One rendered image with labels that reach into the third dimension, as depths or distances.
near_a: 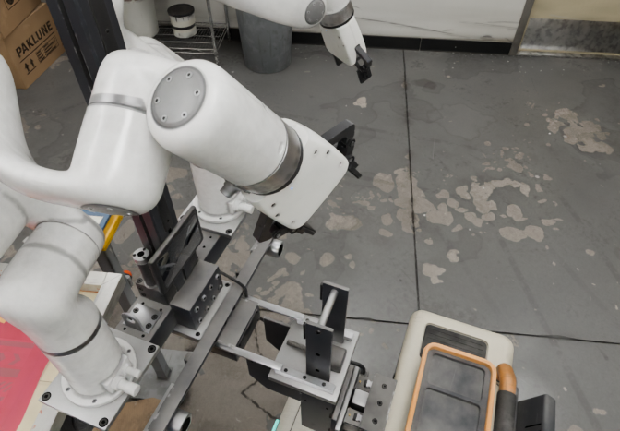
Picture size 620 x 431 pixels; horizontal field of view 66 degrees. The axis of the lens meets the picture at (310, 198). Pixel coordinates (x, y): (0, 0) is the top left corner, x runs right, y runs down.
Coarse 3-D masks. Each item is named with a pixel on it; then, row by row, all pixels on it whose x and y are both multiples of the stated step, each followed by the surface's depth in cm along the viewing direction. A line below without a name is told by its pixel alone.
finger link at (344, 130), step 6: (348, 120) 53; (336, 126) 52; (342, 126) 52; (348, 126) 52; (354, 126) 53; (330, 132) 52; (336, 132) 52; (342, 132) 52; (348, 132) 53; (324, 138) 51; (330, 138) 51; (336, 138) 52; (342, 138) 54; (348, 138) 54
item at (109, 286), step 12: (0, 264) 119; (96, 276) 116; (108, 276) 116; (120, 276) 116; (84, 288) 116; (96, 288) 116; (108, 288) 114; (120, 288) 116; (96, 300) 112; (108, 300) 112; (108, 312) 111; (48, 408) 94; (36, 420) 93; (48, 420) 93; (60, 420) 95
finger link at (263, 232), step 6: (264, 216) 52; (258, 222) 53; (264, 222) 52; (270, 222) 53; (258, 228) 53; (264, 228) 53; (270, 228) 55; (276, 228) 55; (258, 234) 53; (264, 234) 54; (270, 234) 55; (258, 240) 54; (264, 240) 54
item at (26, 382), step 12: (0, 324) 111; (0, 336) 109; (12, 336) 109; (24, 336) 109; (36, 348) 107; (36, 360) 105; (48, 360) 105; (24, 372) 103; (36, 372) 103; (24, 384) 101; (36, 384) 101; (12, 396) 99; (24, 396) 99; (0, 408) 98; (12, 408) 98; (24, 408) 98; (0, 420) 96; (12, 420) 96
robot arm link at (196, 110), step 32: (128, 64) 38; (160, 64) 37; (192, 64) 35; (96, 96) 38; (128, 96) 37; (160, 96) 35; (192, 96) 34; (224, 96) 34; (160, 128) 35; (192, 128) 34; (224, 128) 34; (256, 128) 38; (192, 160) 37; (224, 160) 37; (256, 160) 39
